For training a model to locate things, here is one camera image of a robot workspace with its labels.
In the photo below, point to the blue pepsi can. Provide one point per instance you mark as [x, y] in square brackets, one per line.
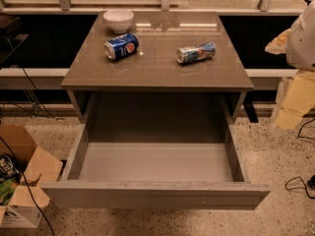
[121, 46]

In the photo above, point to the grey cabinet with top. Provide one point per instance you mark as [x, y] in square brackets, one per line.
[154, 66]

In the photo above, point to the cardboard box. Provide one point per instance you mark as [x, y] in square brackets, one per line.
[36, 166]

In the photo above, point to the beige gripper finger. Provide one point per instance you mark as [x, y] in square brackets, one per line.
[298, 101]
[278, 44]

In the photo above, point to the green snack bag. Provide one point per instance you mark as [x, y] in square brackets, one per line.
[7, 189]

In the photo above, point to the white ceramic bowl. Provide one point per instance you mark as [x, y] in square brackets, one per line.
[118, 20]

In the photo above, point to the dark chip bag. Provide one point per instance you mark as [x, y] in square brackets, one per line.
[7, 168]

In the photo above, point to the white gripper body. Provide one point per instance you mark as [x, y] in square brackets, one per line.
[302, 41]

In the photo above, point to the open grey top drawer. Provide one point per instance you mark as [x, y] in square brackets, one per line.
[156, 150]

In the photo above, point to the redbull can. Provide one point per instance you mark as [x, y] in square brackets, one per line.
[196, 53]

